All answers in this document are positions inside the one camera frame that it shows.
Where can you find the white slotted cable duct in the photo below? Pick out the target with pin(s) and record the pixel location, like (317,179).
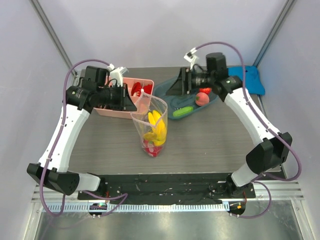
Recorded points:
(95,207)

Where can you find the red strawberry toy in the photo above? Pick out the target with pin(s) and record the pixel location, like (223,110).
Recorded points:
(206,90)

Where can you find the yellow banana bunch toy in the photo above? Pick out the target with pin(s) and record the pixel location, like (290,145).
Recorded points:
(158,134)

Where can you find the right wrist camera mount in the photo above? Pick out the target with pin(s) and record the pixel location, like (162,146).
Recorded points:
(191,58)

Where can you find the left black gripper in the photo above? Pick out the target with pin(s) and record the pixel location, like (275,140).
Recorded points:
(124,103)

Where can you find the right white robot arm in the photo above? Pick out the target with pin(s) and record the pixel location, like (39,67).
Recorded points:
(270,145)

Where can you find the red fabric item right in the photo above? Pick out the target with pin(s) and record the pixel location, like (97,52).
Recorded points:
(148,89)

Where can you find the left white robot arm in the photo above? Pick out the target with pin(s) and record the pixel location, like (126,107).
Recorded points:
(100,87)

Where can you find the clear pink zip top bag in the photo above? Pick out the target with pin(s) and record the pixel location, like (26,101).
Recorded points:
(147,103)

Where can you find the green cucumber toy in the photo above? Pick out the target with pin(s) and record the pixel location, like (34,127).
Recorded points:
(182,111)

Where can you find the teal plastic fruit tray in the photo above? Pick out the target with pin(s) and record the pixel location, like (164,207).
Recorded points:
(175,103)

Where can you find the red fabric item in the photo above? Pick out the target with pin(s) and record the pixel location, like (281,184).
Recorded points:
(136,89)
(148,89)

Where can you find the pink peach toy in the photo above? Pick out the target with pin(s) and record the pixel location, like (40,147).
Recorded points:
(201,99)

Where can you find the folded blue cloth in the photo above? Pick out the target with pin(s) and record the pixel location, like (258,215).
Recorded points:
(252,78)

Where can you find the pink divided organizer box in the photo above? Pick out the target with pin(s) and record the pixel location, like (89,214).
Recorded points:
(125,114)

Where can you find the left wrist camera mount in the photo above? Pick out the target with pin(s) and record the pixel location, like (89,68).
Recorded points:
(116,74)

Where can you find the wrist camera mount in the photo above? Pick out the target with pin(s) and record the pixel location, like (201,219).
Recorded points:
(116,74)
(191,58)

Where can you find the red fabric item left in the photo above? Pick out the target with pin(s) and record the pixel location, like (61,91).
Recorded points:
(136,89)

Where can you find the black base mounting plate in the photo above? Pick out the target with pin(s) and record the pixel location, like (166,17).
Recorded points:
(174,188)

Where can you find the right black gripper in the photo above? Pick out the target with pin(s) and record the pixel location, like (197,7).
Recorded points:
(187,81)

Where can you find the pink dragon fruit toy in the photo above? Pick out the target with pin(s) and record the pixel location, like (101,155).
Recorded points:
(151,149)

